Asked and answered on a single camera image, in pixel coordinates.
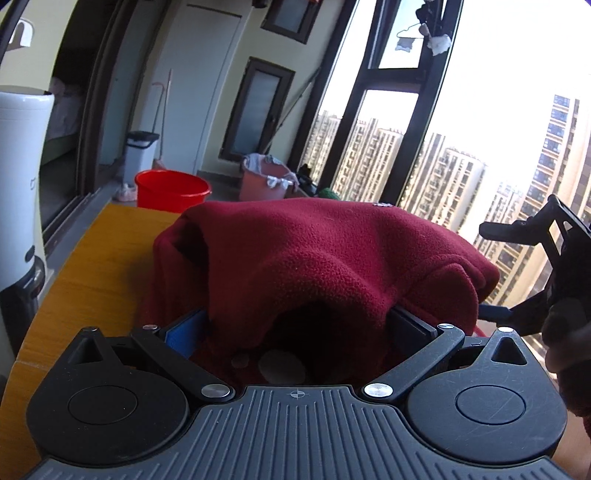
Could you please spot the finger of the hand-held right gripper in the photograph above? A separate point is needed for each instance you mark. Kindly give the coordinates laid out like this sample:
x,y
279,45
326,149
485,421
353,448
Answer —
x,y
508,230
496,313

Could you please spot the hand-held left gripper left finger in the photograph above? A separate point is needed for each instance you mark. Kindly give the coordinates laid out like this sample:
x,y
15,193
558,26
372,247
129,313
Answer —
x,y
184,334

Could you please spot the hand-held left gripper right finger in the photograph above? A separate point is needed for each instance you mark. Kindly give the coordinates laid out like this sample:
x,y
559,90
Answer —
x,y
411,328

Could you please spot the red fleece hooded jacket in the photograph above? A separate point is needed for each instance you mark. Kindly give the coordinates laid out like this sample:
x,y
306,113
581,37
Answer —
x,y
300,249

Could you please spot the person's right hand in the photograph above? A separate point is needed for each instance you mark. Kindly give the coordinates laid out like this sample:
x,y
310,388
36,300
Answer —
x,y
565,337

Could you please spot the red plastic basin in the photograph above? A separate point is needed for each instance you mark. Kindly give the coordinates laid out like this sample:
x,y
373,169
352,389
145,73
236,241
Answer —
x,y
171,189

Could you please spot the pink slipper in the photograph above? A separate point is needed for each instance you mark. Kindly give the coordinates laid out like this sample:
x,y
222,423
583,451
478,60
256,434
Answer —
x,y
125,193

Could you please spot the green slipper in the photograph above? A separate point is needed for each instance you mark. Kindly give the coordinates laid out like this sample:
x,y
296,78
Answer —
x,y
328,194

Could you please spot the pink laundry basket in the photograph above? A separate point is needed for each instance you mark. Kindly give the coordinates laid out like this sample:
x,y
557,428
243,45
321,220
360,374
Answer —
x,y
258,184

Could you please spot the black cloth bundle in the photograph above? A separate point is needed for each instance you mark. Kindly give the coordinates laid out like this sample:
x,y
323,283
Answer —
x,y
307,182

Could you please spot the white bin black lid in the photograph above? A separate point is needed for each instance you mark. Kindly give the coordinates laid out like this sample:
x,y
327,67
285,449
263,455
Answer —
x,y
141,157

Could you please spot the hanging white sock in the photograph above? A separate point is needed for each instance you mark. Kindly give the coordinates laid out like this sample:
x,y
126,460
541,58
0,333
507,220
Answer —
x,y
438,44

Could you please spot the white cloth on hanger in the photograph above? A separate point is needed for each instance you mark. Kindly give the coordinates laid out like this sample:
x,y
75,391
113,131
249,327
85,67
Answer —
x,y
405,42

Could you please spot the mop with thin pole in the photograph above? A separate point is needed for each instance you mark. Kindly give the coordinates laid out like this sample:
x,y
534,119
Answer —
x,y
166,106

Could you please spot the dark framed glass door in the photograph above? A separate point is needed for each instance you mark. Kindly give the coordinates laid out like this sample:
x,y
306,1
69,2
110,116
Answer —
x,y
258,110

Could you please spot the hanging dark sock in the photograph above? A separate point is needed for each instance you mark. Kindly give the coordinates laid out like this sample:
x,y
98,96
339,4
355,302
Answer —
x,y
422,9

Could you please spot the white cylindrical air purifier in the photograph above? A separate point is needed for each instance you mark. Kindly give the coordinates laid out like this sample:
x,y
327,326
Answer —
x,y
23,152

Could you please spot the grey telescopic pole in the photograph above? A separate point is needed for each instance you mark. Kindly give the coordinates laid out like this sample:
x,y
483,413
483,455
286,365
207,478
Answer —
x,y
295,99

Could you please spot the pink bed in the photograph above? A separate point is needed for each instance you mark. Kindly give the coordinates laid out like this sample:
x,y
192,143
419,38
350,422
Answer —
x,y
64,110

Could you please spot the white door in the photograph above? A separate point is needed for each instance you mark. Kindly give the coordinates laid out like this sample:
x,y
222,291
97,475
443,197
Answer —
x,y
203,69

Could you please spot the dark framed small window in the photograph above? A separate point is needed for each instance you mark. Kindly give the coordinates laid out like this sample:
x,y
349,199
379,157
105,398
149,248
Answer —
x,y
291,16

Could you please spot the black window frame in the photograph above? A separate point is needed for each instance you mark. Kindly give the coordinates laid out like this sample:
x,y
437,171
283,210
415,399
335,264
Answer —
x,y
434,92

